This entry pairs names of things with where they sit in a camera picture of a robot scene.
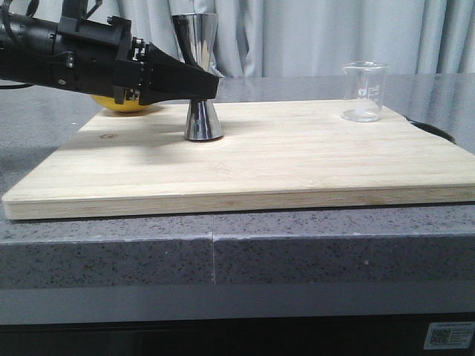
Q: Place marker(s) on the grey curtain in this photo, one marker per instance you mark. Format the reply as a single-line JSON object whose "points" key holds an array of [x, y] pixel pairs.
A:
{"points": [[316, 38]]}

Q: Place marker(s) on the yellow lemon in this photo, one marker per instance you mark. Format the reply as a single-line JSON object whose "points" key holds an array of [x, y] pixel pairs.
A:
{"points": [[128, 106]]}

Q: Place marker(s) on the black cutting board handle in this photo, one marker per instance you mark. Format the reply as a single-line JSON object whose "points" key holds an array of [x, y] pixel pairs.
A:
{"points": [[431, 130]]}

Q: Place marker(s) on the wooden cutting board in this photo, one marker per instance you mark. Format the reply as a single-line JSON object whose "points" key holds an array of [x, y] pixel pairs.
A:
{"points": [[273, 155]]}

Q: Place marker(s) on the clear glass beaker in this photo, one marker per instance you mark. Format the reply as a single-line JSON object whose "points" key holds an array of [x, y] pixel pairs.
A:
{"points": [[364, 84]]}

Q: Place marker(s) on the white QR code sticker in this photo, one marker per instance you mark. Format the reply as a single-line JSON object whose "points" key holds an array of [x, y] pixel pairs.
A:
{"points": [[449, 335]]}

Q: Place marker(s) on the steel cocktail jigger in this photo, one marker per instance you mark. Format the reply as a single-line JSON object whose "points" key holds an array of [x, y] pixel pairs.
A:
{"points": [[195, 34]]}

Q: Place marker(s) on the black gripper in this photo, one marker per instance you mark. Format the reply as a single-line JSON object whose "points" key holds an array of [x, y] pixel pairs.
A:
{"points": [[101, 59]]}

